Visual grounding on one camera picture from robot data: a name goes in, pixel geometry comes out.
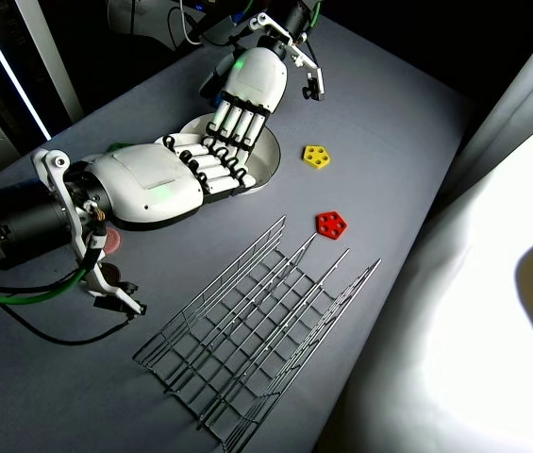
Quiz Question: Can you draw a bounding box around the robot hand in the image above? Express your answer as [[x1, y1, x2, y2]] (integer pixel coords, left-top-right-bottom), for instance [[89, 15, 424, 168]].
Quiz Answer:
[[80, 133, 258, 232], [198, 45, 291, 152]]

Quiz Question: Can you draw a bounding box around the pink round toy cookie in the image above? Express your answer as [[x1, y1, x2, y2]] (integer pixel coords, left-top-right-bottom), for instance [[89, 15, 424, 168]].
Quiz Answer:
[[103, 228, 124, 257]]

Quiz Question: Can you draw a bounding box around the brown round toy cookie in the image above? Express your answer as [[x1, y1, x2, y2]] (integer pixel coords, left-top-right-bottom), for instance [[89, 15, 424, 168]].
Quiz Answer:
[[98, 263, 122, 287]]

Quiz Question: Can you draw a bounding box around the yellow pentagon block with holes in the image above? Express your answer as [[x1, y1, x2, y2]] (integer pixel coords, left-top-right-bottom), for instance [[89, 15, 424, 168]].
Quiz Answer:
[[301, 144, 333, 172]]

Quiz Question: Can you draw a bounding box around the grey table cloth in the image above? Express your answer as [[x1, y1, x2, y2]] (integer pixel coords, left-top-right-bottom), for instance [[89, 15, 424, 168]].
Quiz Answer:
[[0, 13, 477, 453]]

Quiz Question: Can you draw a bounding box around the red pentagon block with holes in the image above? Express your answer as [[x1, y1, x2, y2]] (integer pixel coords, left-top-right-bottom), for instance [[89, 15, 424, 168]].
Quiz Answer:
[[315, 210, 348, 242]]

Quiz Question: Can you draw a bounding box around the white light strip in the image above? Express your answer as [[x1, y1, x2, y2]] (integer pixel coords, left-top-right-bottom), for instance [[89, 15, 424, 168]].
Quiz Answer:
[[0, 0, 53, 142]]

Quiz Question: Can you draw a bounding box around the white backdrop curtain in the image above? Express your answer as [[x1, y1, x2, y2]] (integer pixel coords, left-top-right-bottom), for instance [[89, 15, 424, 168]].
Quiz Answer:
[[315, 0, 533, 453]]

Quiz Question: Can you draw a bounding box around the white cable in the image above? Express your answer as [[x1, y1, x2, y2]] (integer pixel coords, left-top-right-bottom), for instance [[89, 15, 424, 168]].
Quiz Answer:
[[178, 0, 204, 47]]

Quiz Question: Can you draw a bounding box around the wire dish rack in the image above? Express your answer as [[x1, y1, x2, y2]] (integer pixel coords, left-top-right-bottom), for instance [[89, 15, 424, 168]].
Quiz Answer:
[[132, 214, 383, 453]]

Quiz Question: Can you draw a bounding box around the green cable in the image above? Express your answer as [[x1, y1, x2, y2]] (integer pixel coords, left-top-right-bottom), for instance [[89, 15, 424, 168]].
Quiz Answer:
[[0, 261, 92, 306]]

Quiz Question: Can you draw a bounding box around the white frame post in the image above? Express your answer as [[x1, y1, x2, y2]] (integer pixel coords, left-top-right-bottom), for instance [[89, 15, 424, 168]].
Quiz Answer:
[[13, 0, 84, 125]]

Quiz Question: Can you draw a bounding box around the black cable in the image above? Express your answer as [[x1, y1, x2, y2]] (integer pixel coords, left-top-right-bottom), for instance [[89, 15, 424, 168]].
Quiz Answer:
[[0, 301, 133, 346]]

